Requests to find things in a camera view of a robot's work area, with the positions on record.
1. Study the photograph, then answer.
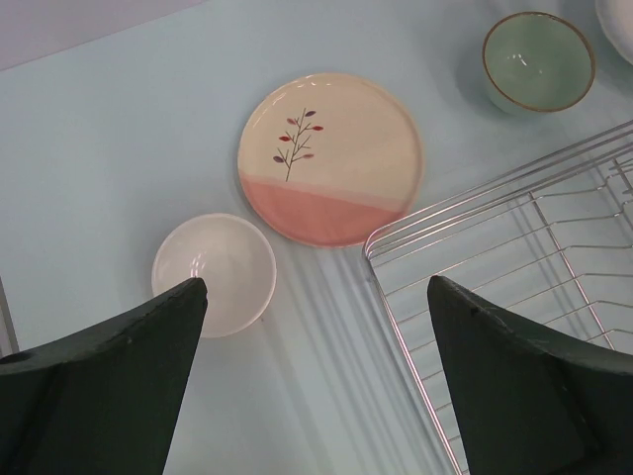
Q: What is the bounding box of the metal wire dish rack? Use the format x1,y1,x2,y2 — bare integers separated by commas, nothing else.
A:
363,123,632,474

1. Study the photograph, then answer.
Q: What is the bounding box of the orange bowl white inside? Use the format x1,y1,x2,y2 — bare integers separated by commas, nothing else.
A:
151,213,277,338

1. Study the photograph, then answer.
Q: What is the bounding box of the white deep plate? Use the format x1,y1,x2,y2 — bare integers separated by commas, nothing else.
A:
595,0,633,63

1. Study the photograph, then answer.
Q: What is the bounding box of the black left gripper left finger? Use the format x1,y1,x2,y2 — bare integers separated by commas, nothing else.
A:
1,278,208,474

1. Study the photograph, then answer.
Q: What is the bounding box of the pink cream tree plate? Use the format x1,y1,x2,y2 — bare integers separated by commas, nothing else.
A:
236,73,425,247

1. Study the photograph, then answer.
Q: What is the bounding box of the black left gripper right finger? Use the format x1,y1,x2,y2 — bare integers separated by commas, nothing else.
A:
427,276,632,474

